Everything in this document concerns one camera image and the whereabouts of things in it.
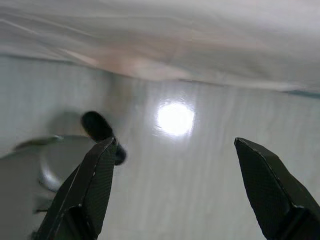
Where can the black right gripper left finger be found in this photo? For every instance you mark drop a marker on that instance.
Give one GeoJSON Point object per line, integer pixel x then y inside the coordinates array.
{"type": "Point", "coordinates": [82, 195]}

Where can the cream sheeted mattress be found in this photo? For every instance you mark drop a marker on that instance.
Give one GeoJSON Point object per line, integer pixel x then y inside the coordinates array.
{"type": "Point", "coordinates": [150, 37]}

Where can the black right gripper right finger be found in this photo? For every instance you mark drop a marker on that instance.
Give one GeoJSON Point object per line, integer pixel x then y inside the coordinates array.
{"type": "Point", "coordinates": [270, 195]}

